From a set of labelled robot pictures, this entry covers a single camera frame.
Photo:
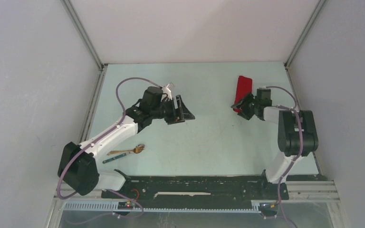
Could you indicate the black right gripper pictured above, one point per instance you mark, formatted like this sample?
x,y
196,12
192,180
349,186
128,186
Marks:
x,y
243,113

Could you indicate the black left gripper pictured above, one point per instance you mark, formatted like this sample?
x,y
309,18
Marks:
x,y
183,113

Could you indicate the red cloth napkin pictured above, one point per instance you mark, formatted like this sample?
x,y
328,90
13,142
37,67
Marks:
x,y
244,86

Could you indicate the wooden fork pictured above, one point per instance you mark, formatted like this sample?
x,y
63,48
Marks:
x,y
138,149

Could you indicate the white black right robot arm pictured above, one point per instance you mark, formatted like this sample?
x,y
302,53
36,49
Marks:
x,y
297,134

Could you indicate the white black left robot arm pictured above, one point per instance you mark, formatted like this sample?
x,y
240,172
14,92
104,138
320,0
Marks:
x,y
78,164

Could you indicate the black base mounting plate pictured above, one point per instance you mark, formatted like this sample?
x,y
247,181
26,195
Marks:
x,y
211,192

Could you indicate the grey slotted cable duct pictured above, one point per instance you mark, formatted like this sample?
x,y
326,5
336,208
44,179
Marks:
x,y
120,206

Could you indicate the aluminium front rail frame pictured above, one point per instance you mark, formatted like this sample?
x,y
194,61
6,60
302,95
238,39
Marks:
x,y
297,191

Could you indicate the aluminium corner frame post right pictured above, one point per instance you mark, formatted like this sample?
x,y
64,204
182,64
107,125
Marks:
x,y
306,30

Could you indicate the aluminium corner frame post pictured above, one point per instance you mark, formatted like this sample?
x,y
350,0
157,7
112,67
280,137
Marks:
x,y
306,30
78,24

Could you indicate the aluminium corner frame post left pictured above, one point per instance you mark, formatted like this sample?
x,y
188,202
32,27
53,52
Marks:
x,y
78,24

